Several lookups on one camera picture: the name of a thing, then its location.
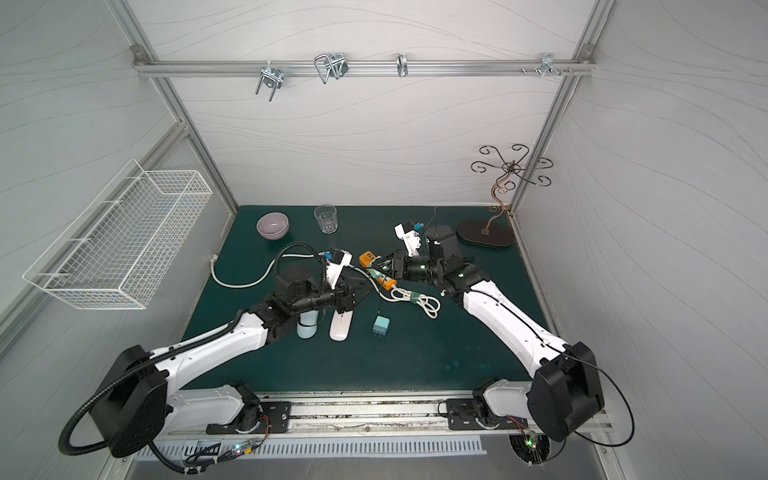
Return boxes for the light blue wireless mouse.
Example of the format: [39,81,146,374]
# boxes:
[296,311,319,339]

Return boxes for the white wireless mouse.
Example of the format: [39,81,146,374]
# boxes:
[329,311,353,342]

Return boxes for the mint green charger plug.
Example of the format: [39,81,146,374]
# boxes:
[372,315,391,336]

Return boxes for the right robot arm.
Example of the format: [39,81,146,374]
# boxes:
[375,221,610,442]

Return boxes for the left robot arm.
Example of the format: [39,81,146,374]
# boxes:
[57,249,375,475]

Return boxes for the brown metal jewelry stand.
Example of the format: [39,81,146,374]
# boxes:
[456,143,554,249]

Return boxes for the pink bowl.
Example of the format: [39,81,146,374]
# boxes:
[256,212,290,241]

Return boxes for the orange power strip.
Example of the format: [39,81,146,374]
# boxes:
[358,251,397,291]

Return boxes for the clear glass cup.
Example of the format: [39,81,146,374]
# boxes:
[314,204,338,235]

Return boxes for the metal u-bolt hook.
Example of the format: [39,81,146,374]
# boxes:
[255,62,284,102]

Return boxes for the metal clamp hook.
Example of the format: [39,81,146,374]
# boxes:
[313,53,349,84]

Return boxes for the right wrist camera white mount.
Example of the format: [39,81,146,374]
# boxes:
[394,221,424,257]

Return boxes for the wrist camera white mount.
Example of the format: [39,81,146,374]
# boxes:
[325,249,352,290]
[394,221,424,257]

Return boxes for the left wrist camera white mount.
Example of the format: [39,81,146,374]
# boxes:
[325,249,352,290]

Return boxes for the white power strip cable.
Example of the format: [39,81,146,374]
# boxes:
[209,251,442,320]

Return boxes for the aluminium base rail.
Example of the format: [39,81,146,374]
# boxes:
[153,386,543,438]

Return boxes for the white wire basket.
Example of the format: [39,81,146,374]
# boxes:
[22,159,212,310]

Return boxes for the white vented cable duct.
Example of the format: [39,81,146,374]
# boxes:
[157,435,487,461]

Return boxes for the small metal ring hook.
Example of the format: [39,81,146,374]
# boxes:
[395,53,408,78]

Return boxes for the right metal bracket hook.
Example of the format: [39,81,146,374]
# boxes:
[520,53,573,77]

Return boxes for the aluminium crossbar rail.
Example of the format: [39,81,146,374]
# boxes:
[134,57,597,79]

